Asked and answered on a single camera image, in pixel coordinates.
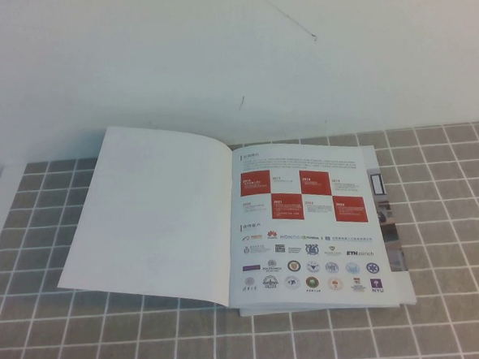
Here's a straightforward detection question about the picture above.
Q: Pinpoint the white Agilex robot brochure book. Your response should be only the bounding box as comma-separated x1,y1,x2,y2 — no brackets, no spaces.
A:
47,107,418,330

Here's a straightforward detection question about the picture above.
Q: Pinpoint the grey white-checked tablecloth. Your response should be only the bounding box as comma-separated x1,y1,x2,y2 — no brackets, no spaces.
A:
0,120,479,359

